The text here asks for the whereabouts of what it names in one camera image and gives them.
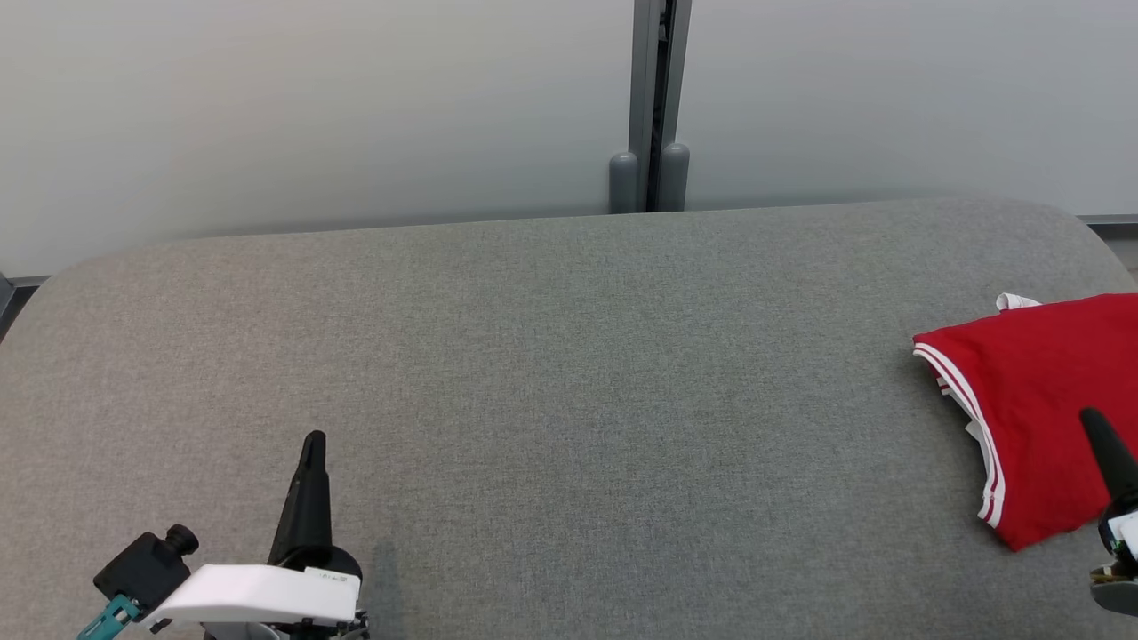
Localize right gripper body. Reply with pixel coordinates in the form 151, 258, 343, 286
1091, 499, 1138, 618

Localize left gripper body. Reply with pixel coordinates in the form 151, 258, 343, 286
142, 548, 371, 640

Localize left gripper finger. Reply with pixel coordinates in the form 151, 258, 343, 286
266, 431, 335, 566

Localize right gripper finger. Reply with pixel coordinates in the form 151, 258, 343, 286
1078, 407, 1138, 513

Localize red Bulls jersey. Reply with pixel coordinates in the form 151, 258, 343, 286
912, 292, 1138, 553

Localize left cable with teal connector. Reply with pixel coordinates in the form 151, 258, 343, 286
76, 593, 143, 640

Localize grey wall partition post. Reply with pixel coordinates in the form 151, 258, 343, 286
608, 0, 693, 215

